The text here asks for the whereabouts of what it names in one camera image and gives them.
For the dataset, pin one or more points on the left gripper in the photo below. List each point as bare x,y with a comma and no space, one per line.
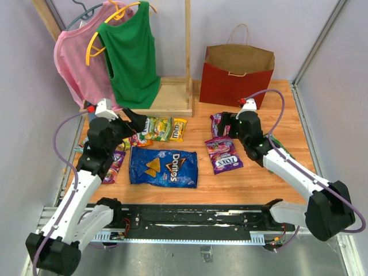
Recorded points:
138,121

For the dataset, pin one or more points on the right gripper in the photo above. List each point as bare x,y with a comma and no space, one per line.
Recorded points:
227,118

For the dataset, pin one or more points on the orange Fox's fruits candy bag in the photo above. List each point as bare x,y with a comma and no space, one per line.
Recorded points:
134,141

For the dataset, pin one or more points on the green Fox's spring tea bag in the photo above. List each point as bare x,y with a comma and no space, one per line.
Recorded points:
157,129

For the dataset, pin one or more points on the purple Fox's berries bag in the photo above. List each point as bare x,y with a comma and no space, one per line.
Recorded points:
223,155

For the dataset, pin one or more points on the purple snack pack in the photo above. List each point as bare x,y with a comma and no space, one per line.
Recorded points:
118,158

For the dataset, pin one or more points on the yellow M&M's bag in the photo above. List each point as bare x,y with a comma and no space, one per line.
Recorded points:
178,129

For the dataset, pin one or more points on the red paper bag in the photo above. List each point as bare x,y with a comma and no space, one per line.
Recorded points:
233,71

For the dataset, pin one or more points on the dark blue snack wrapper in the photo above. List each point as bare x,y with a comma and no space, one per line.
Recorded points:
163,168

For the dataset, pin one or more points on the green candy bag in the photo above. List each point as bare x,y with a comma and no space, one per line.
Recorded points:
279,145

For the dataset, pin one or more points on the teal Fox's candy bag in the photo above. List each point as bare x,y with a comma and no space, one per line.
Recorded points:
79,148

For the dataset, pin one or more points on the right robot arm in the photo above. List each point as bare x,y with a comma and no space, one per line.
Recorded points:
327,210

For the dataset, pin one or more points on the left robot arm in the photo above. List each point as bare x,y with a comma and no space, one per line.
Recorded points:
59,245

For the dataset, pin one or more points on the wooden clothes rack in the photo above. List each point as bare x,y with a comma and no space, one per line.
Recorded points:
175,97

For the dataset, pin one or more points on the green tank top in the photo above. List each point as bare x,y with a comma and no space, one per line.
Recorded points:
131,59

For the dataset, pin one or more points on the pink shirt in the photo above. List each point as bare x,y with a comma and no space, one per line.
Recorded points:
86,83

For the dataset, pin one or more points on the yellow hanger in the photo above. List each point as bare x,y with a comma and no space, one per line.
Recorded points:
97,40

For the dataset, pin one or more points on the teal hanger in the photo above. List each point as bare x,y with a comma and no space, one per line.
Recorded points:
85,16

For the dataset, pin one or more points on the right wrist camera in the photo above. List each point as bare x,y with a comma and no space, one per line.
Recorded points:
246,105

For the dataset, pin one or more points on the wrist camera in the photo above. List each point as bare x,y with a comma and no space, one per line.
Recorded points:
113,114
246,105

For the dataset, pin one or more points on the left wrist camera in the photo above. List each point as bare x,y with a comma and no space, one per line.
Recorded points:
113,114

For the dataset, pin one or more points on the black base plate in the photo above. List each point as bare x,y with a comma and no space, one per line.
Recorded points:
194,223

